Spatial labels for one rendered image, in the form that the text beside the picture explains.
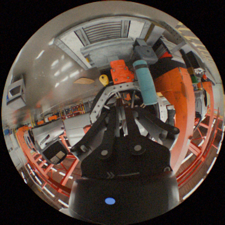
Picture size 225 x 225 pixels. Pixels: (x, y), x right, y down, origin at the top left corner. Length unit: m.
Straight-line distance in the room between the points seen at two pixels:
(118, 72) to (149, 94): 0.25
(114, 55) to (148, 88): 0.50
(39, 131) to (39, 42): 2.38
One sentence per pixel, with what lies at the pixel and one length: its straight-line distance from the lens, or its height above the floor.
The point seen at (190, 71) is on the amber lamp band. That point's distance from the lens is 0.46.
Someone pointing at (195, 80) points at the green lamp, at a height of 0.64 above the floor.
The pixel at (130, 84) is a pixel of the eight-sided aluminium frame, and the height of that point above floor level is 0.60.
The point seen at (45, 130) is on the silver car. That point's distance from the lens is 2.68.
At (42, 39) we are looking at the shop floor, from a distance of 0.81.
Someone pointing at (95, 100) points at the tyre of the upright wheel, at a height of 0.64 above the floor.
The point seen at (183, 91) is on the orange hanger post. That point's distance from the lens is 0.59.
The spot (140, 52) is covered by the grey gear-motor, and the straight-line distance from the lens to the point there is 0.67.
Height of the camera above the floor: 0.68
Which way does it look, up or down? 8 degrees up
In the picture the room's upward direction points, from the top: 167 degrees clockwise
